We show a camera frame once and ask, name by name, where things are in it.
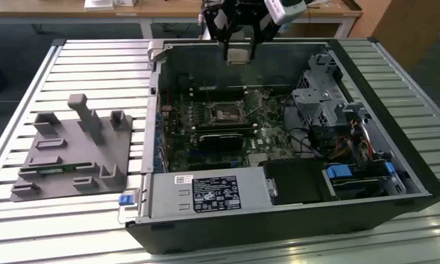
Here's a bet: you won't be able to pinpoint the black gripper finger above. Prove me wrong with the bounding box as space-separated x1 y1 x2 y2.
249 4 280 61
207 2 240 62

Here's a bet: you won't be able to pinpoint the small square silver CPU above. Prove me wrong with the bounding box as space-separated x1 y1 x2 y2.
227 48 251 65

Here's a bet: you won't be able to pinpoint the CPU socket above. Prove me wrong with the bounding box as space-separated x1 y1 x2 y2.
208 100 248 124

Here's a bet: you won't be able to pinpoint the silver metal drive cage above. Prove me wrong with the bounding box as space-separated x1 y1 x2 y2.
291 53 364 128

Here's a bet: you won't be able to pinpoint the black RAM stick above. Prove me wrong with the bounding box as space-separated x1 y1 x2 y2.
196 128 253 136
195 124 252 130

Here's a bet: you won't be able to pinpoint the green motherboard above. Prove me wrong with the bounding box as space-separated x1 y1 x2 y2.
156 87 303 173

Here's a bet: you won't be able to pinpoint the white cardboard box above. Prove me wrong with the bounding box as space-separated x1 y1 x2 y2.
84 0 116 12

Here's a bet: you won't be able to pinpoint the wooden cabinet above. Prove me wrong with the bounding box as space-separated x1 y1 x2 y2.
348 0 440 71

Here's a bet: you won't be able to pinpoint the black graphics card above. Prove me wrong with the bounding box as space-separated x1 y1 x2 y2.
196 133 245 152

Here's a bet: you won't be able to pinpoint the small silver chipset heatsink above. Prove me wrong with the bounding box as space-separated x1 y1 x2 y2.
248 153 271 167

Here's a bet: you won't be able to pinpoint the blue disk carrier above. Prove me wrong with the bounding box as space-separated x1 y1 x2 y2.
325 163 353 182

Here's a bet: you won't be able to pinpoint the black plastic fan shroud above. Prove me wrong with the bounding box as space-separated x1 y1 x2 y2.
263 158 339 206

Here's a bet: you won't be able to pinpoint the black label sticker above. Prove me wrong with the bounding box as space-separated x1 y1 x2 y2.
192 174 244 214

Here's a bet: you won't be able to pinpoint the grey power supply unit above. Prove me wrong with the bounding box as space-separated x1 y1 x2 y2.
145 167 275 218

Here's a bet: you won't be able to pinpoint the grey plastic parts rack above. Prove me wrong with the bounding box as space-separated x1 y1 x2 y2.
9 93 134 203

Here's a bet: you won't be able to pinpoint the blue case latch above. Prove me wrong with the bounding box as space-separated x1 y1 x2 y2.
118 193 137 206

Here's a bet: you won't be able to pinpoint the green RAM stick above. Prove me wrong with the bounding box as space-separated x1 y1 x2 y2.
20 163 96 176

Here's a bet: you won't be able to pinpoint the black open PC case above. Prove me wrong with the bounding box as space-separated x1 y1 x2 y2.
124 37 440 255

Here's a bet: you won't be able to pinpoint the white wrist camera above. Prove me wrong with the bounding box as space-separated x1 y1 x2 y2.
263 0 309 26

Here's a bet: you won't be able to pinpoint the grey case corner bracket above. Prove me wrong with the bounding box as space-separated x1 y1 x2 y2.
147 40 173 62

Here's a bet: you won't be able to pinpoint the black internal cables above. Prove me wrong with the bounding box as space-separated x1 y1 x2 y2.
283 125 332 161

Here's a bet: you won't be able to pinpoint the coloured wire bundle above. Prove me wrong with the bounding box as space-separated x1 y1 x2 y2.
329 118 376 161

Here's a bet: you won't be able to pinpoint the wooden desk white frame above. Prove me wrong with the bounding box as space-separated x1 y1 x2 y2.
0 0 364 39

